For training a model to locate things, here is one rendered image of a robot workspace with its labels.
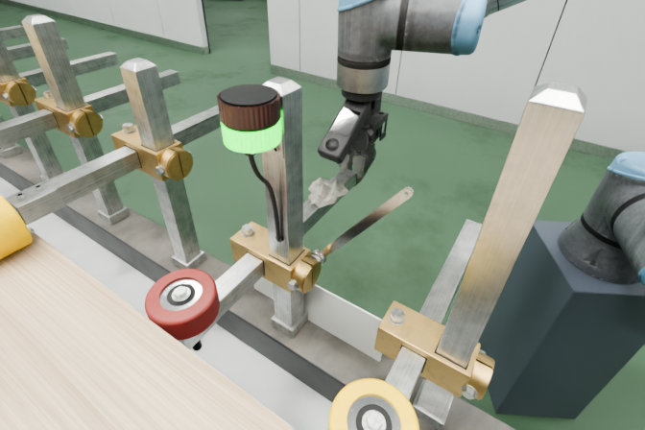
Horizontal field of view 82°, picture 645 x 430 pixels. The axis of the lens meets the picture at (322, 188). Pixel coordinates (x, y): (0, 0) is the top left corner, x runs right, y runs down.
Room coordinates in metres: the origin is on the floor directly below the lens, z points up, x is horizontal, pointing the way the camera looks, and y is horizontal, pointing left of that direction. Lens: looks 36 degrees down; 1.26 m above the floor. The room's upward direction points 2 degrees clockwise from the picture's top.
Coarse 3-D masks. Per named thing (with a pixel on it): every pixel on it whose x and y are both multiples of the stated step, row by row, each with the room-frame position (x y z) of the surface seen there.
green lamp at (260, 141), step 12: (228, 132) 0.32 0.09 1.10; (240, 132) 0.31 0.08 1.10; (252, 132) 0.31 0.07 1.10; (264, 132) 0.32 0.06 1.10; (276, 132) 0.33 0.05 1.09; (228, 144) 0.32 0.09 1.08; (240, 144) 0.31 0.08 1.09; (252, 144) 0.31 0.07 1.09; (264, 144) 0.32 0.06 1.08; (276, 144) 0.33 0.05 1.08
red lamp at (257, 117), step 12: (276, 96) 0.34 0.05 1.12; (228, 108) 0.32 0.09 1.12; (240, 108) 0.31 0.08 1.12; (252, 108) 0.31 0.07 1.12; (264, 108) 0.32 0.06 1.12; (276, 108) 0.33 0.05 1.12; (228, 120) 0.32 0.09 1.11; (240, 120) 0.31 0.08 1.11; (252, 120) 0.31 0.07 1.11; (264, 120) 0.32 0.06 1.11; (276, 120) 0.33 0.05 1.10
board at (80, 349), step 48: (0, 288) 0.28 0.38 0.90; (48, 288) 0.28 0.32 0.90; (96, 288) 0.29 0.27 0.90; (0, 336) 0.22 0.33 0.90; (48, 336) 0.22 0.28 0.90; (96, 336) 0.22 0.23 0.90; (144, 336) 0.23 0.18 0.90; (0, 384) 0.17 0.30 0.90; (48, 384) 0.17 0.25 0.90; (96, 384) 0.17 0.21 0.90; (144, 384) 0.18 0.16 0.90; (192, 384) 0.18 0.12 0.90
